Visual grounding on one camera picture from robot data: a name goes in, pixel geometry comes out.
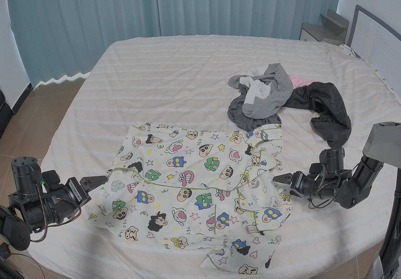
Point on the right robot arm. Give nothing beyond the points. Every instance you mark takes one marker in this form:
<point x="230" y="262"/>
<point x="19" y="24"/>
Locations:
<point x="376" y="146"/>

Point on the black garment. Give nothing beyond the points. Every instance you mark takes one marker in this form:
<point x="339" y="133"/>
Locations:
<point x="332" y="115"/>

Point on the bed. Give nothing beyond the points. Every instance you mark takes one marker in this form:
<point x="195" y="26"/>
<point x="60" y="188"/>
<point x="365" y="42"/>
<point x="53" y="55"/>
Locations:
<point x="172" y="83"/>

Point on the pink garment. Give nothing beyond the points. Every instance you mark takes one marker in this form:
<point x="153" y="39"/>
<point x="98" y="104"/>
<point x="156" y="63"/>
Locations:
<point x="300" y="82"/>

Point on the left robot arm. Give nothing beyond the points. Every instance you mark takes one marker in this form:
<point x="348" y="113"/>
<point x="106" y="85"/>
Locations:
<point x="26" y="174"/>

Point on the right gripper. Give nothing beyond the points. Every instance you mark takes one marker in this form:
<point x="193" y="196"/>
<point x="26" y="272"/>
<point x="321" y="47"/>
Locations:
<point x="305" y="187"/>

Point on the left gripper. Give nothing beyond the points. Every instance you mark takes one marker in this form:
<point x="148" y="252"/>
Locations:
<point x="69" y="202"/>

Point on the light grey and white garment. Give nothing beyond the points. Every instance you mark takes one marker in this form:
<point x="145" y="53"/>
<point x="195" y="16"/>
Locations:
<point x="269" y="99"/>

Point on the dark grey garment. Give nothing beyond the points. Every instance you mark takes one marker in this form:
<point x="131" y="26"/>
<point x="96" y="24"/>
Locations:
<point x="247" y="122"/>

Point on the grey bedside table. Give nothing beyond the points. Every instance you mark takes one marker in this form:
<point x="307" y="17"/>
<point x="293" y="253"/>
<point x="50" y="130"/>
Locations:
<point x="322" y="28"/>

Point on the white printed pyjama top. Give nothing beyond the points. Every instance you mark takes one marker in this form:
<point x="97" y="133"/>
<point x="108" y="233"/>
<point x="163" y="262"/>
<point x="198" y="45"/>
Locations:
<point x="188" y="177"/>

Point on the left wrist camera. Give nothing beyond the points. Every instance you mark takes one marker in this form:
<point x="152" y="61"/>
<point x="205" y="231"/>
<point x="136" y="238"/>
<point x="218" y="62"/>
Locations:
<point x="51" y="180"/>

